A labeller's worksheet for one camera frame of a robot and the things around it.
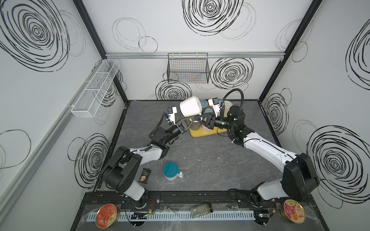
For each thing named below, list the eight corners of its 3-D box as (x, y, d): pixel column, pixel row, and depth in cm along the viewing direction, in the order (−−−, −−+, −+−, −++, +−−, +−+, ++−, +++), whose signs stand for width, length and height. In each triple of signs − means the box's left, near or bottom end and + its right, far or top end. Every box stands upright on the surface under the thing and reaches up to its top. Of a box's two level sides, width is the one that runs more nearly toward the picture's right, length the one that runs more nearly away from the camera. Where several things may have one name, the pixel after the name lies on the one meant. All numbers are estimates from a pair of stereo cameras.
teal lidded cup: (164, 180, 82) (162, 176, 76) (165, 167, 87) (163, 161, 81) (183, 180, 82) (182, 176, 76) (183, 167, 87) (183, 161, 81)
